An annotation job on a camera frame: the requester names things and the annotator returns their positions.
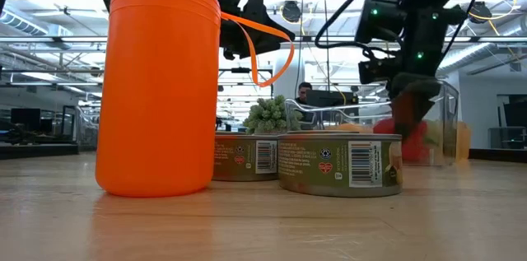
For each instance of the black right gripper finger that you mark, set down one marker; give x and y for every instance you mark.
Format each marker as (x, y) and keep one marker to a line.
(397, 108)
(416, 117)

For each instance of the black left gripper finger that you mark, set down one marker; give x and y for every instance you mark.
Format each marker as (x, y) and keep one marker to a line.
(267, 40)

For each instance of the green plastic apple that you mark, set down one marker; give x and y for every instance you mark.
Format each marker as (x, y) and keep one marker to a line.
(434, 133)

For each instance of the red bell pepper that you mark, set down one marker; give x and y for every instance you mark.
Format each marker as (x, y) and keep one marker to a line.
(413, 145)

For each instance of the orange plastic water bottle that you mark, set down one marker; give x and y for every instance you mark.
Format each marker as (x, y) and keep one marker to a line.
(160, 88)

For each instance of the green-labelled tin can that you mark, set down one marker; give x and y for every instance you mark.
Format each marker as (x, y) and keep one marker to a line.
(243, 158)
(313, 166)

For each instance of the clear plastic bin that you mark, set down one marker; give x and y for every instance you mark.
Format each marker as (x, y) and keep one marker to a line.
(86, 129)
(449, 100)

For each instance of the black round ceiling fixture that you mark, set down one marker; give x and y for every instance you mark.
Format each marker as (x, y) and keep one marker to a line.
(479, 12)
(291, 12)

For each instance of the orange plastic fruit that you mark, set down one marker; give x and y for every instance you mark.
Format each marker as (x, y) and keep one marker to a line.
(350, 128)

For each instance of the person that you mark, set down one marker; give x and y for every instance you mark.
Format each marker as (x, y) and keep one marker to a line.
(304, 90)

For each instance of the black computer monitor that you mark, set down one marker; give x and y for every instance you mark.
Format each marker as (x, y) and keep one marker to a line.
(333, 98)
(24, 119)
(514, 115)

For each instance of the green artificial succulent plant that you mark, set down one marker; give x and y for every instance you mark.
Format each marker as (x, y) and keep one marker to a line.
(269, 115)

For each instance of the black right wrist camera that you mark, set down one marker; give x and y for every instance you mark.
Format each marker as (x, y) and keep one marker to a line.
(379, 71)

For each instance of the silver ventilation duct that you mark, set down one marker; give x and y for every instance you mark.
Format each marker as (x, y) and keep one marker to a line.
(20, 22)
(461, 61)

